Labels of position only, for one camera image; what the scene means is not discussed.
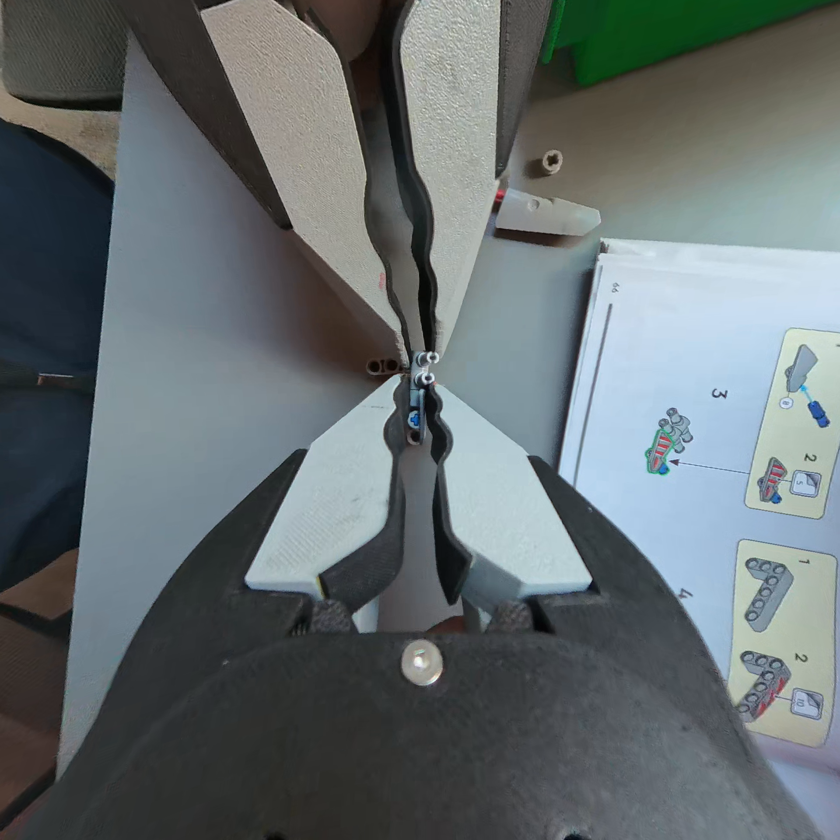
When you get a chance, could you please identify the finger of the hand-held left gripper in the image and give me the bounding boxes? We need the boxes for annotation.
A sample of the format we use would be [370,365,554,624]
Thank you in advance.
[391,0,511,362]
[197,0,424,361]

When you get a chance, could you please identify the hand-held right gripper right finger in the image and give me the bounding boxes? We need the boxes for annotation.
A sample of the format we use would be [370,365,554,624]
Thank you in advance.
[427,386,593,632]

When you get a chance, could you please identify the black office chair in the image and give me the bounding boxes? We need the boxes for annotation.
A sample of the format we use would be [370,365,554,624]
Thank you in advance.
[0,0,129,112]

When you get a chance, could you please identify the black strap metal buckle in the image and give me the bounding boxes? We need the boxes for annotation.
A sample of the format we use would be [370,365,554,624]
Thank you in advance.
[0,357,96,395]

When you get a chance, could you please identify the small grey lego connector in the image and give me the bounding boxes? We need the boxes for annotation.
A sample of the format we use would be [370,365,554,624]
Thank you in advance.
[366,350,441,389]

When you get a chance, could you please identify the grey lego panel blue pin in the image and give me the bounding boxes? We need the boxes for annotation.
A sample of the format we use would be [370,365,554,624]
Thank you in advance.
[406,387,431,447]

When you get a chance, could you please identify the green plastic bin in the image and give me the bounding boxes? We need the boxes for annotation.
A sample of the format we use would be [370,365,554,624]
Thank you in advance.
[541,0,840,88]

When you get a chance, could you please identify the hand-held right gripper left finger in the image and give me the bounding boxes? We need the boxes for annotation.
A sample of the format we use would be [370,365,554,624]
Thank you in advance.
[245,377,406,619]

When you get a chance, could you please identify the person's dark clothed legs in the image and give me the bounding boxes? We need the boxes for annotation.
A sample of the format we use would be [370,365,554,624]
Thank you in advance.
[0,121,116,592]

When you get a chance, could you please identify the grey lego panel piece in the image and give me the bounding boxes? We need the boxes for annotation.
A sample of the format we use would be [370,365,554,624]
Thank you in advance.
[495,189,601,238]

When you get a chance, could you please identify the lego instruction booklet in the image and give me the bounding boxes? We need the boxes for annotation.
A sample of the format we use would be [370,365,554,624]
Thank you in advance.
[558,238,840,840]

